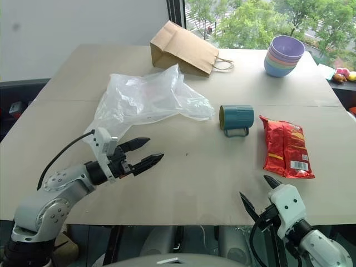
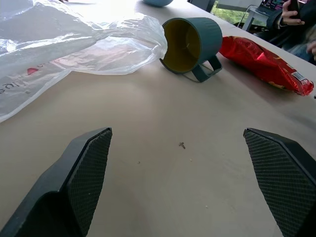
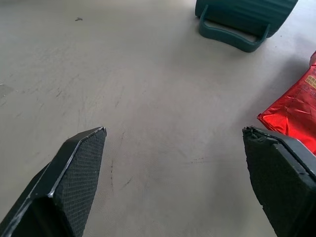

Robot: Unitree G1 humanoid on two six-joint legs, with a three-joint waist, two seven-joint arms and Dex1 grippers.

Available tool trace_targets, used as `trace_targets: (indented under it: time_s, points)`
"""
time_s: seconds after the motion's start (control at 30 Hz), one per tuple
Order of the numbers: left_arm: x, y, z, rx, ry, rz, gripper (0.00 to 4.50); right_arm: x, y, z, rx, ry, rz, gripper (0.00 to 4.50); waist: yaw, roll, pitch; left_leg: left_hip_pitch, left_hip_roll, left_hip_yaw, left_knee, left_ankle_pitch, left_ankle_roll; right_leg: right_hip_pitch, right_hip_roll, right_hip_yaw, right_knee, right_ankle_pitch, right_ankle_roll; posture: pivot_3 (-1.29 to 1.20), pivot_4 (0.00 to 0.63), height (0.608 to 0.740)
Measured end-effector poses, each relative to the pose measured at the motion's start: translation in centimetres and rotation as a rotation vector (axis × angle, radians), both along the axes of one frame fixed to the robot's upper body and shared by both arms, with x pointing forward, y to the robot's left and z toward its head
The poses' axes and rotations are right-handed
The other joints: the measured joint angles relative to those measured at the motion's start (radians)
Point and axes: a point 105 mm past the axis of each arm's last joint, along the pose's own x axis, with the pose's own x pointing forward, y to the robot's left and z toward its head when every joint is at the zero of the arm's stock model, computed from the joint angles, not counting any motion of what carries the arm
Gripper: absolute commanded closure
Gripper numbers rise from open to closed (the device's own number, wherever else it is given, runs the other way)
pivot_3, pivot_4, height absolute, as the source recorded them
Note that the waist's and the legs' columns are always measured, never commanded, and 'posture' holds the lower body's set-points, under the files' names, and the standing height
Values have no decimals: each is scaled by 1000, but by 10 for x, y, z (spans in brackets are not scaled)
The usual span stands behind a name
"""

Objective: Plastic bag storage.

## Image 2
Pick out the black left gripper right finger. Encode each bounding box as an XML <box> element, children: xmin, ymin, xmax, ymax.
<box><xmin>243</xmin><ymin>127</ymin><xmax>316</xmax><ymax>237</ymax></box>

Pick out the teal mug with yellow inside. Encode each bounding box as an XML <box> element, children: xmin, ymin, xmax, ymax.
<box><xmin>159</xmin><ymin>17</ymin><xmax>223</xmax><ymax>83</ymax></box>

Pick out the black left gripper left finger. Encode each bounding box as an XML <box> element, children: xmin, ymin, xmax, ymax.
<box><xmin>0</xmin><ymin>127</ymin><xmax>113</xmax><ymax>237</ymax></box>

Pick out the light blue bowl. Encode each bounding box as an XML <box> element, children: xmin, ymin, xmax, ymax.
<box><xmin>142</xmin><ymin>0</ymin><xmax>174</xmax><ymax>7</ymax></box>

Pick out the red snack packet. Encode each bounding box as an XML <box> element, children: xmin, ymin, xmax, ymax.
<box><xmin>218</xmin><ymin>36</ymin><xmax>315</xmax><ymax>97</ymax></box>

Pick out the open laptop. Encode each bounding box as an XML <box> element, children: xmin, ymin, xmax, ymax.
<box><xmin>256</xmin><ymin>0</ymin><xmax>287</xmax><ymax>14</ymax></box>

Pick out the translucent white plastic bag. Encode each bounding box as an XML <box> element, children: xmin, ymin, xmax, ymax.
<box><xmin>0</xmin><ymin>0</ymin><xmax>169</xmax><ymax>123</ymax></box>

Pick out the seated person in dark clothes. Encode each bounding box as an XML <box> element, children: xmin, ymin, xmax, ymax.
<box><xmin>255</xmin><ymin>0</ymin><xmax>316</xmax><ymax>65</ymax></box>

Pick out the black smartphone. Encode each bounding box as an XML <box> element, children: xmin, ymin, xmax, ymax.
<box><xmin>287</xmin><ymin>0</ymin><xmax>302</xmax><ymax>20</ymax></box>

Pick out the white side table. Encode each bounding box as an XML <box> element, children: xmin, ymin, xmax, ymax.
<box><xmin>241</xmin><ymin>5</ymin><xmax>272</xmax><ymax>32</ymax></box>

